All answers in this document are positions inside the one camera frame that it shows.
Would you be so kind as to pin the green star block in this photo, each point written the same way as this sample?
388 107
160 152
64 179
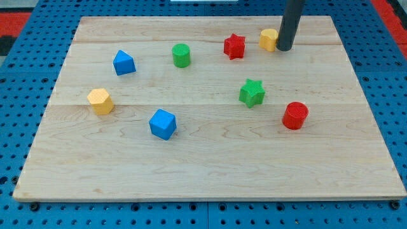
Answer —
252 93

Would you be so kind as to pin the red star block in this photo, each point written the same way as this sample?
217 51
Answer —
234 46

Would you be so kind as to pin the blue cube block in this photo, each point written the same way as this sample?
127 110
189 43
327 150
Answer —
163 124

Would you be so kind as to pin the light wooden board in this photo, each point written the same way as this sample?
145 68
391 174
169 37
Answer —
221 150

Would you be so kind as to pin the green cylinder block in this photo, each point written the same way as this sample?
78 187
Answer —
181 55

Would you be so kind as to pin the red cylinder block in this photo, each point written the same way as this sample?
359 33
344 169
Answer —
295 115

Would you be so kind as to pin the blue triangular prism block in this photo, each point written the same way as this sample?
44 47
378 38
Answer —
123 63

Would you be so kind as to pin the yellow hexagon block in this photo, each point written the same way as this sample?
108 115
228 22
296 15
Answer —
100 101

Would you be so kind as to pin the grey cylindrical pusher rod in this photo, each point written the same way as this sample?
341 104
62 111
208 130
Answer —
289 24

